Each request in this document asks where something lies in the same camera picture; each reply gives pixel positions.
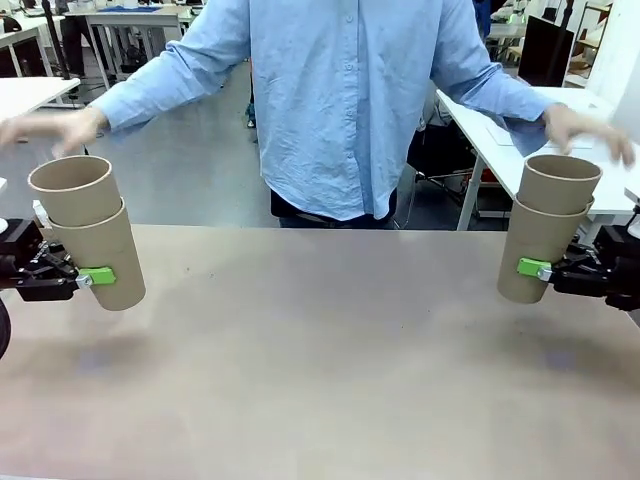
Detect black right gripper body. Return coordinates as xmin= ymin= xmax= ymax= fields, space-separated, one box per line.
xmin=549 ymin=243 xmax=640 ymax=312

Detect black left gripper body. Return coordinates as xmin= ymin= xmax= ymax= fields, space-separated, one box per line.
xmin=0 ymin=249 xmax=80 ymax=303

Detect cardboard cups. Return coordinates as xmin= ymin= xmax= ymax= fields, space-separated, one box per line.
xmin=47 ymin=196 xmax=147 ymax=312
xmin=496 ymin=196 xmax=596 ymax=305

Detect beige paper cup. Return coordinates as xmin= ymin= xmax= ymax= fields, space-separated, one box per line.
xmin=27 ymin=155 xmax=125 ymax=228
xmin=517 ymin=153 xmax=604 ymax=217

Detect person's right forearm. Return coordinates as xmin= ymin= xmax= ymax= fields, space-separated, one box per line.
xmin=89 ymin=42 xmax=236 ymax=134

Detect person's left forearm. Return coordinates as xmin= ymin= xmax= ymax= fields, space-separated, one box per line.
xmin=433 ymin=59 xmax=561 ymax=124

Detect person's left hand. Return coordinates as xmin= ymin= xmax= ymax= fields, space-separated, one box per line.
xmin=542 ymin=102 xmax=636 ymax=166

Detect person's right hand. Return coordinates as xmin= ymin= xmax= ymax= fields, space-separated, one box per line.
xmin=0 ymin=106 xmax=110 ymax=159

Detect white paper sheet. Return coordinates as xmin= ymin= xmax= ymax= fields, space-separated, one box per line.
xmin=484 ymin=119 xmax=597 ymax=150

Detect black office chair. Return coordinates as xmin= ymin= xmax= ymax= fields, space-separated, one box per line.
xmin=405 ymin=79 xmax=481 ymax=206

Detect large white table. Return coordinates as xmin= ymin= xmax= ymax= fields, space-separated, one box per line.
xmin=433 ymin=85 xmax=640 ymax=232

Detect white rounded table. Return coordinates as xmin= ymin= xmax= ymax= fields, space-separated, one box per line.
xmin=0 ymin=76 xmax=82 ymax=116

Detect black monitor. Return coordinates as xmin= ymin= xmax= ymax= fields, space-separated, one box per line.
xmin=517 ymin=14 xmax=576 ymax=89

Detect black tripod pole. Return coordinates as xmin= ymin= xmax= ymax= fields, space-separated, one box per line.
xmin=42 ymin=0 xmax=72 ymax=81

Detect wooden shelf rack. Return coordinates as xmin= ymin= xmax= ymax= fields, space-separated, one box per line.
xmin=564 ymin=0 xmax=615 ymax=81

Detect person in light blue shirt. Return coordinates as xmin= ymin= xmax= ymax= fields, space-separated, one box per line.
xmin=167 ymin=0 xmax=501 ymax=231

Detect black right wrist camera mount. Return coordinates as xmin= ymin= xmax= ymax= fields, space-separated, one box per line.
xmin=594 ymin=224 xmax=640 ymax=262

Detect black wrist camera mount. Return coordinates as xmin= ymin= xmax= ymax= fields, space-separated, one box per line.
xmin=0 ymin=218 xmax=47 ymax=256
xmin=594 ymin=224 xmax=640 ymax=262

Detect black cable sleeve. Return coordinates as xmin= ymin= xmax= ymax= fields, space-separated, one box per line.
xmin=0 ymin=294 xmax=12 ymax=360

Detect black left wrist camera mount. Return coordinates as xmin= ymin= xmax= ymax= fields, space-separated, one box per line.
xmin=0 ymin=218 xmax=47 ymax=256

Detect grey frame workbench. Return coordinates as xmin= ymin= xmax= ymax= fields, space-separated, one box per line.
xmin=63 ymin=3 xmax=194 ymax=92

